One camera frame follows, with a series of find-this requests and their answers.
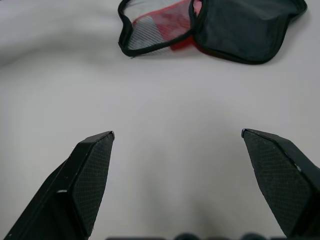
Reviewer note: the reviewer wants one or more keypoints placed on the red black paddle case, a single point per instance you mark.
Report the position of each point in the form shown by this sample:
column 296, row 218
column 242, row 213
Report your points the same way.
column 237, row 30

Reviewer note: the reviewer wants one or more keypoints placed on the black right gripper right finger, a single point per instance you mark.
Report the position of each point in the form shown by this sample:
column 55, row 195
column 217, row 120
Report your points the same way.
column 287, row 180

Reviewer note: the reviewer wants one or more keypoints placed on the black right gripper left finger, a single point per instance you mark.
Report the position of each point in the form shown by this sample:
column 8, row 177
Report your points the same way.
column 75, row 190

